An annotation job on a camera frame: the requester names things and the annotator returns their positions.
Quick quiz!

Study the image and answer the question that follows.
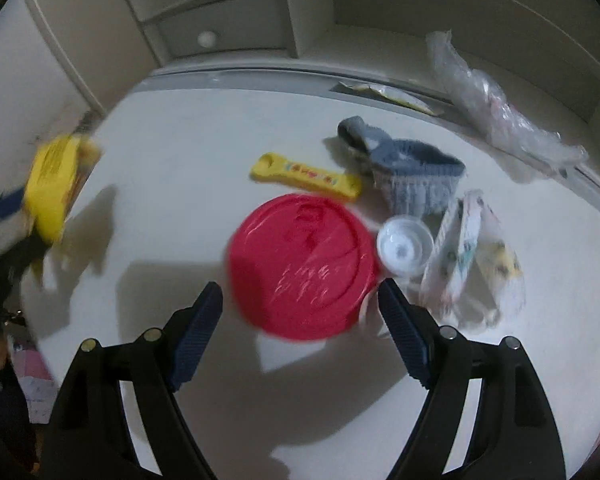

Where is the white desk shelf unit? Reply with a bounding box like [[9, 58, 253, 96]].
[[107, 0, 600, 126]]

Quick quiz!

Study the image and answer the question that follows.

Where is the yellow printed stick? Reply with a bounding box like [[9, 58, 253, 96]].
[[250, 152, 363, 203]]

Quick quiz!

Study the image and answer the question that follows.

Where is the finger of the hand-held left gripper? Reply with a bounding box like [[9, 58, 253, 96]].
[[0, 186, 31, 233], [0, 232, 51, 281]]

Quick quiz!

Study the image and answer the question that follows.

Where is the white printed plastic bag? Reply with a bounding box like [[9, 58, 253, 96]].
[[420, 190, 527, 331]]

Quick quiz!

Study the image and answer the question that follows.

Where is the white bottle cap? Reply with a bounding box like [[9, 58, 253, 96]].
[[376, 214, 435, 278]]

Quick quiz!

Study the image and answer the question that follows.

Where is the flat pale packet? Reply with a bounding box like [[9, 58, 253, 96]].
[[337, 80, 441, 117]]

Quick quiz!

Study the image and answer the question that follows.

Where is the blue knitted sock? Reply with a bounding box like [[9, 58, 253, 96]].
[[336, 116, 467, 218]]

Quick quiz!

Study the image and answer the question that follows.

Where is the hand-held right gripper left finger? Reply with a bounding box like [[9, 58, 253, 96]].
[[42, 281, 224, 480]]

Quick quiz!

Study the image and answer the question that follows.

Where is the white drawer with round knob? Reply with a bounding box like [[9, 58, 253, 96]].
[[155, 7, 293, 63]]

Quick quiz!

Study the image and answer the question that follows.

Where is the red round lid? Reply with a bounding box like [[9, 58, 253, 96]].
[[227, 193, 382, 343]]

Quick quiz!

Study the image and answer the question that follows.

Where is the yellow cardboard box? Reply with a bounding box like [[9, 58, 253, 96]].
[[22, 132, 103, 246]]

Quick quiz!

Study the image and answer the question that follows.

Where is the pink printed box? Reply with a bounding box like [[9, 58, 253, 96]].
[[10, 345, 58, 426]]

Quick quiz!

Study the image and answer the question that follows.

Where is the clear plastic bag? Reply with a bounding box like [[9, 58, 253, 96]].
[[425, 30, 590, 181]]

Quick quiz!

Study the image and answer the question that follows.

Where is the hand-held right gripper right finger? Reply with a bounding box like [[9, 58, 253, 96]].
[[377, 277, 566, 480]]

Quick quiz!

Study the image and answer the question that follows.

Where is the cream door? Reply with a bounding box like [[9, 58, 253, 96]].
[[20, 0, 156, 111]]

